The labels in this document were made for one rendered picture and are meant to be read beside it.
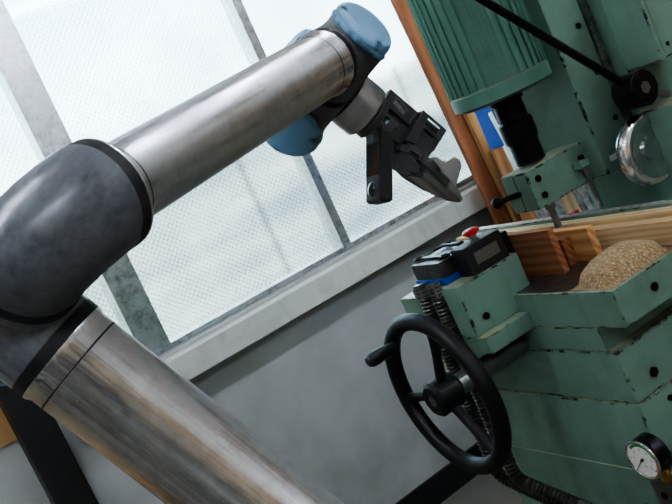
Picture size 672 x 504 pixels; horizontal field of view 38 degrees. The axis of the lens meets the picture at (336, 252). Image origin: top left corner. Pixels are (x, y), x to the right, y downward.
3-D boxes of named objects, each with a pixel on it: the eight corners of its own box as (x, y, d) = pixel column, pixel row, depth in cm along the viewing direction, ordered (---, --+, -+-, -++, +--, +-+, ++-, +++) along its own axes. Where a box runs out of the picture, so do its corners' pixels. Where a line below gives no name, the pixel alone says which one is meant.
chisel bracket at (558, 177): (518, 222, 168) (499, 178, 167) (573, 190, 174) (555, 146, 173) (545, 218, 161) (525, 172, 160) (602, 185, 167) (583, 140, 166)
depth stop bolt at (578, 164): (591, 210, 166) (569, 158, 165) (599, 205, 167) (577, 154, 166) (599, 209, 165) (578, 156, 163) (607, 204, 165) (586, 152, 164)
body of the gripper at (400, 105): (451, 132, 154) (395, 85, 150) (426, 175, 152) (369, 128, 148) (425, 140, 161) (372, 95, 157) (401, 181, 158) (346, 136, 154)
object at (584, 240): (509, 266, 177) (497, 238, 176) (515, 263, 178) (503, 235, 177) (598, 259, 156) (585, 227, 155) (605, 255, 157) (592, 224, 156)
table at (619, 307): (373, 348, 188) (361, 321, 187) (487, 279, 201) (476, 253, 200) (583, 360, 134) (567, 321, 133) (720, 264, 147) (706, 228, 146)
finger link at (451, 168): (484, 175, 157) (443, 141, 154) (467, 204, 156) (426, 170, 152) (473, 178, 160) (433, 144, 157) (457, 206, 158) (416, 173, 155)
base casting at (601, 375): (469, 386, 184) (450, 344, 183) (665, 256, 208) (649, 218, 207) (640, 405, 144) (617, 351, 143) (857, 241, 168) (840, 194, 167)
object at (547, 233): (493, 278, 174) (476, 239, 173) (498, 275, 175) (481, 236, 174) (564, 273, 157) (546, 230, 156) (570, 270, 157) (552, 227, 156)
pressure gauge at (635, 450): (638, 487, 142) (618, 439, 141) (655, 473, 144) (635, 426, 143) (670, 494, 137) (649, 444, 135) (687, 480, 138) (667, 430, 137)
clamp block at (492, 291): (430, 336, 167) (409, 290, 166) (487, 301, 173) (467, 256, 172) (479, 338, 154) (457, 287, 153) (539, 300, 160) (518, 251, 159)
